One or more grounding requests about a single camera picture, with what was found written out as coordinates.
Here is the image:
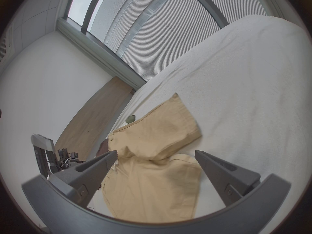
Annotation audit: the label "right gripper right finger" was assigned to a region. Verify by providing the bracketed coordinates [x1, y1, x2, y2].
[195, 150, 261, 207]

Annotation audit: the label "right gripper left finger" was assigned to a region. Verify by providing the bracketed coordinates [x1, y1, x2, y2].
[50, 150, 118, 208]

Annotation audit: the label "tan shorts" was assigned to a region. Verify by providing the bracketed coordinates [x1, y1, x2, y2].
[101, 93, 203, 224]

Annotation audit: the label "bed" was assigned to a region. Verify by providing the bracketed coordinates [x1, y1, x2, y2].
[55, 14, 312, 228]

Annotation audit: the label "brown garment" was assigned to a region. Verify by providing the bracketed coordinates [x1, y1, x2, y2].
[96, 140, 109, 157]

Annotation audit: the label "window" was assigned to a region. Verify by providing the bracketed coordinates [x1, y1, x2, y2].
[56, 0, 276, 91]

